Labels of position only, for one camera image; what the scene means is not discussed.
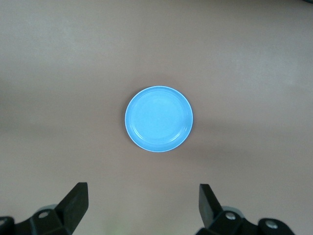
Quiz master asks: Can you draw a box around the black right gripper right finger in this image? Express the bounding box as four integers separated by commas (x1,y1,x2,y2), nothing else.
195,183,295,235

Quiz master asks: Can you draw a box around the brown table cover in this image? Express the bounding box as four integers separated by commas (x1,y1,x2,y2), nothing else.
0,0,313,235

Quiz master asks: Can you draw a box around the blue round plate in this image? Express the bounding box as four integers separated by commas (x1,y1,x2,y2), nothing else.
124,85,194,153

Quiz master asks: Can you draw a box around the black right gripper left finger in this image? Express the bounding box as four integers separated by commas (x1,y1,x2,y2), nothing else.
0,182,89,235

